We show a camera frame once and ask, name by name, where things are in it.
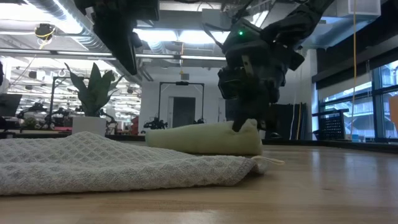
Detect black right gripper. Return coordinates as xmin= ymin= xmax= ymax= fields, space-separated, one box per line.
xmin=217 ymin=18 xmax=305 ymax=132

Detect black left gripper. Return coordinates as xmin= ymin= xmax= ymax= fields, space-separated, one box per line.
xmin=74 ymin=0 xmax=160 ymax=75

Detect green microfiber towel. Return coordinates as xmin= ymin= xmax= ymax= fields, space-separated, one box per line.
xmin=145 ymin=118 xmax=264 ymax=156

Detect grey waffle towel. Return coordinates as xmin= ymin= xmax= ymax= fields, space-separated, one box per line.
xmin=0 ymin=131 xmax=285 ymax=196

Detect black leaning boards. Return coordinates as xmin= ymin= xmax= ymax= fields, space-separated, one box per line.
xmin=270 ymin=102 xmax=307 ymax=140

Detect green artificial plant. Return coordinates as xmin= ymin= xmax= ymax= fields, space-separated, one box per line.
xmin=64 ymin=62 xmax=125 ymax=118

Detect black perforated cart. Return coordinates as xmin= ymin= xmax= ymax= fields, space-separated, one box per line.
xmin=312 ymin=108 xmax=351 ymax=141

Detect white plant pot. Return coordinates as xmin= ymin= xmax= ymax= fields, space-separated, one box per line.
xmin=72 ymin=116 xmax=108 ymax=142

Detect dark monitor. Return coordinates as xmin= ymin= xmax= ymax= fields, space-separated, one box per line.
xmin=0 ymin=93 xmax=23 ymax=118

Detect black gantry frame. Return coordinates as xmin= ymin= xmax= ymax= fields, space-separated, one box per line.
xmin=158 ymin=81 xmax=205 ymax=125

